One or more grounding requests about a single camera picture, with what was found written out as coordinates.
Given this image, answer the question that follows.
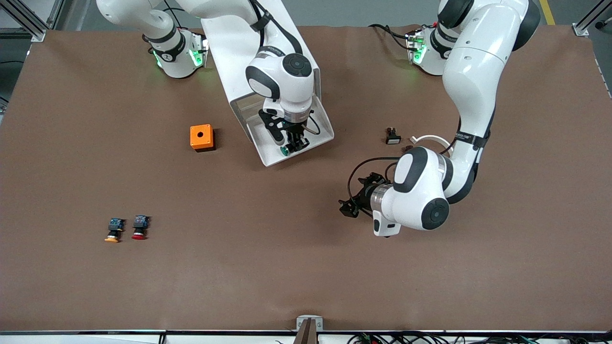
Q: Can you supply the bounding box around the black cable bundle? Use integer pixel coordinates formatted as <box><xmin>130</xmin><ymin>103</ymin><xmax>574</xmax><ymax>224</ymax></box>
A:
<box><xmin>347</xmin><ymin>332</ymin><xmax>612</xmax><ymax>344</ymax></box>

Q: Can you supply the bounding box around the white table edge rail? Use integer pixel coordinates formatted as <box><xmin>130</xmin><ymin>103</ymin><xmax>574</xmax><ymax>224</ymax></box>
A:
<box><xmin>0</xmin><ymin>329</ymin><xmax>612</xmax><ymax>344</ymax></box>

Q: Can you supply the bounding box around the black base power cable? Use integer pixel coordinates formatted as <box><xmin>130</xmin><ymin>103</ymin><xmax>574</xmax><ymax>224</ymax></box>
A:
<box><xmin>368</xmin><ymin>24</ymin><xmax>417</xmax><ymax>51</ymax></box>

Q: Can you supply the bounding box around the white plastic drawer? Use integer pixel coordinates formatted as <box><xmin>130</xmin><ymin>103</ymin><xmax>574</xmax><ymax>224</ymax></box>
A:
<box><xmin>231</xmin><ymin>93</ymin><xmax>335</xmax><ymax>167</ymax></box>

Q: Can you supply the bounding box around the red push button switch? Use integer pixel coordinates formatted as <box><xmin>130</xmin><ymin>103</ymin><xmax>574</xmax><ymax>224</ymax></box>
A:
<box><xmin>131</xmin><ymin>215</ymin><xmax>151</xmax><ymax>240</ymax></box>

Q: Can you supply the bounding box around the white curved plastic bracket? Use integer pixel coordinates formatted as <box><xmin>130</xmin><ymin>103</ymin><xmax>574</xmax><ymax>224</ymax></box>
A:
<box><xmin>410</xmin><ymin>135</ymin><xmax>455</xmax><ymax>150</ymax></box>

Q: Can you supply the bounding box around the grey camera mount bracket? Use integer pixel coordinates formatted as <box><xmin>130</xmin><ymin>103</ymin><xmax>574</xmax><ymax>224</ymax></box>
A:
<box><xmin>293</xmin><ymin>315</ymin><xmax>324</xmax><ymax>344</ymax></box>

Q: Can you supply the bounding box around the aluminium frame profile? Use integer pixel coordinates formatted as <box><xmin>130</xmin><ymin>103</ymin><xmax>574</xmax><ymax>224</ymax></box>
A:
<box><xmin>573</xmin><ymin>0</ymin><xmax>612</xmax><ymax>37</ymax></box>
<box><xmin>0</xmin><ymin>0</ymin><xmax>65</xmax><ymax>43</ymax></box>

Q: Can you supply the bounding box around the yellow push button switch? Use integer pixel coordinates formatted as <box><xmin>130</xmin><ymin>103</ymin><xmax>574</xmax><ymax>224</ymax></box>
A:
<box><xmin>104</xmin><ymin>218</ymin><xmax>126</xmax><ymax>243</ymax></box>

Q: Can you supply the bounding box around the white drawer cabinet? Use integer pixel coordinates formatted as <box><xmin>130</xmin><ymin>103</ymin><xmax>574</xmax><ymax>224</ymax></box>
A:
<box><xmin>200</xmin><ymin>0</ymin><xmax>321</xmax><ymax>144</ymax></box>

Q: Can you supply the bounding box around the orange button enclosure box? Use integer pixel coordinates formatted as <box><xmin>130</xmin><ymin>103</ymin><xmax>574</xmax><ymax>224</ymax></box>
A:
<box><xmin>190</xmin><ymin>124</ymin><xmax>216</xmax><ymax>152</ymax></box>

